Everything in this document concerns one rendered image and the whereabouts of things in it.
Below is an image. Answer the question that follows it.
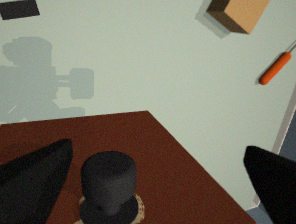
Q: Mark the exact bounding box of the brown wooden door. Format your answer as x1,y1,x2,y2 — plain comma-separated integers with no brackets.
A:
0,110,256,224

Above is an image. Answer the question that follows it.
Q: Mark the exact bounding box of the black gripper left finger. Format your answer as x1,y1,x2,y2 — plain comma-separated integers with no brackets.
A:
0,139,73,224

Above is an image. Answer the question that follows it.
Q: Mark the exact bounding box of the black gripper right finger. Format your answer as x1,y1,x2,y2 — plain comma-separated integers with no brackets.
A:
243,146,296,224

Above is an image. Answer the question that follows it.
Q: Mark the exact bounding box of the orange screwdriver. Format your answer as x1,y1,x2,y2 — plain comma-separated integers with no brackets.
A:
258,45,296,85

